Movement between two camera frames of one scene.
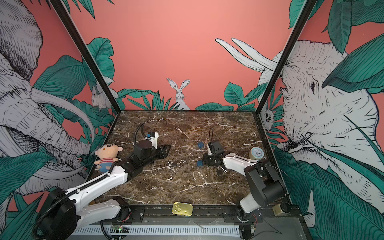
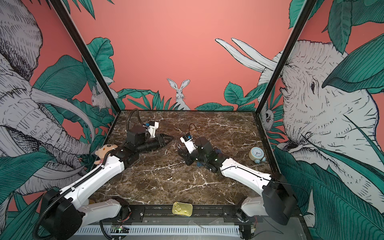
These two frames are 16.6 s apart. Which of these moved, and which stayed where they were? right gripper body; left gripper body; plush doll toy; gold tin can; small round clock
Moved: left gripper body; right gripper body
Stayed: gold tin can; plush doll toy; small round clock
